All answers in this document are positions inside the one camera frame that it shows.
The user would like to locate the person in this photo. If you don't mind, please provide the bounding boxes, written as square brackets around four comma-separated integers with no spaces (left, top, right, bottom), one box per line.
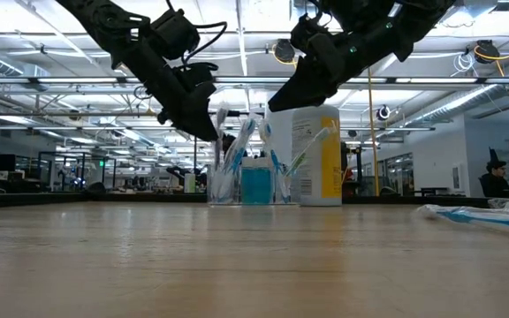
[479,161,509,199]

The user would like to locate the long ceiling light bar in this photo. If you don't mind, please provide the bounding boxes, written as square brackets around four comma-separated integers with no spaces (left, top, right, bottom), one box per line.
[0,75,509,86]

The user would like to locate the blue white toothbrush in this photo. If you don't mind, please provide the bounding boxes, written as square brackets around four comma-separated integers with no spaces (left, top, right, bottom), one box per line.
[415,203,509,238]
[221,115,259,204]
[257,117,292,204]

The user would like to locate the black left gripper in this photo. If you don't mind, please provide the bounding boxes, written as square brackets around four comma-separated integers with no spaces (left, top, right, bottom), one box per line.
[123,41,238,155]

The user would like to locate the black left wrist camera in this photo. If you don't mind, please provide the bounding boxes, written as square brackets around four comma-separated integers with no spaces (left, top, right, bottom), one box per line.
[149,7,201,62]

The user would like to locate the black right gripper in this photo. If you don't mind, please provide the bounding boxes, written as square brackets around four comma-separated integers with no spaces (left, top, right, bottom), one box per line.
[267,11,398,113]

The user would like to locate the clear acrylic organizer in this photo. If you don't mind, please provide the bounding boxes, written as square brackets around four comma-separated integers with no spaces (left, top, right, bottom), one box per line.
[207,162,300,207]

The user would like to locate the white yellow wipes canister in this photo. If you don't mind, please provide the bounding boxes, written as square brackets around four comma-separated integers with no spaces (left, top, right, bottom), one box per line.
[290,104,343,208]

